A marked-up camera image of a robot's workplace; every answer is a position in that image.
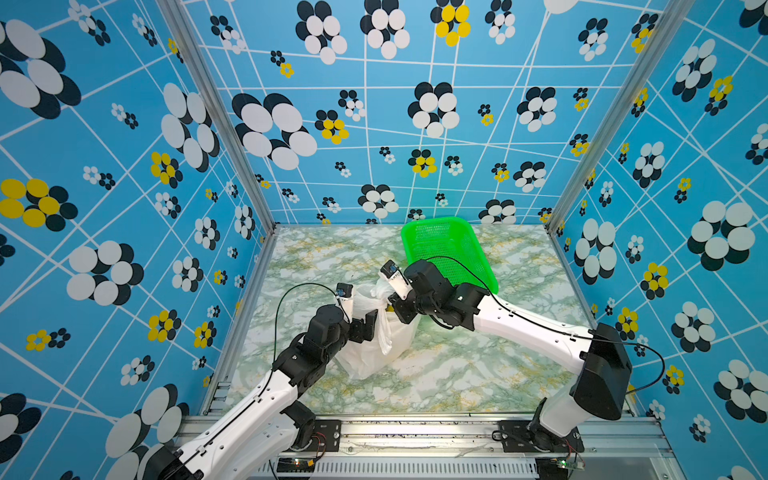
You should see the white plastic bag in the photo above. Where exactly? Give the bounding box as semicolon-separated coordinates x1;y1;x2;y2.
335;279;419;380

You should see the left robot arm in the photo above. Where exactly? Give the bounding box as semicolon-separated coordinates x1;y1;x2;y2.
137;305;378;479

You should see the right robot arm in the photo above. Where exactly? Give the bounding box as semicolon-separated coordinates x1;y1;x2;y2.
380;260;632;452

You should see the green plastic basket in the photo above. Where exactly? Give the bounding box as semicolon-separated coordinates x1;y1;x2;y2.
401;217;499;294

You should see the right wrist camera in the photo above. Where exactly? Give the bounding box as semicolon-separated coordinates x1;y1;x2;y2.
379;260;412;300

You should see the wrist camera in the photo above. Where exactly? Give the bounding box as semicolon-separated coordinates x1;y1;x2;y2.
336;282;354;300
379;260;412;300

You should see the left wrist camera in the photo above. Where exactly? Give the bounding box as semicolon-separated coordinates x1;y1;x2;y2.
336;282;354;300

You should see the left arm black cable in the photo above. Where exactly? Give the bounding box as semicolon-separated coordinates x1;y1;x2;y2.
179;282;341;463

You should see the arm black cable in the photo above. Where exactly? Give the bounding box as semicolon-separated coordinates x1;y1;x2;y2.
419;254;667;396
179;282;341;463

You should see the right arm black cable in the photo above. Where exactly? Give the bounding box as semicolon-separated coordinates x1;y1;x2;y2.
419;254;667;396

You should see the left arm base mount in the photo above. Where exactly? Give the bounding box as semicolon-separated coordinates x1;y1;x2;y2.
289;418;342;453

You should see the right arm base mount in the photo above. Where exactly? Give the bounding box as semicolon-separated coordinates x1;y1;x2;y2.
491;420;584;454

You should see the front aluminium rail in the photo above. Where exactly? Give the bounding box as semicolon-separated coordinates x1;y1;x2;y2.
161;413;685;480

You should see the left aluminium frame post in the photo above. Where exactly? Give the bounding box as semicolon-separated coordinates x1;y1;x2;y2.
157;0;277;234

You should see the aluminium frame post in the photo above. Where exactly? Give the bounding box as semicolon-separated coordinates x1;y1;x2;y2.
157;0;277;234
546;0;695;238

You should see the right aluminium frame post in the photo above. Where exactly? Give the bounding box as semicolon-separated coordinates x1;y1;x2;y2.
546;0;695;238

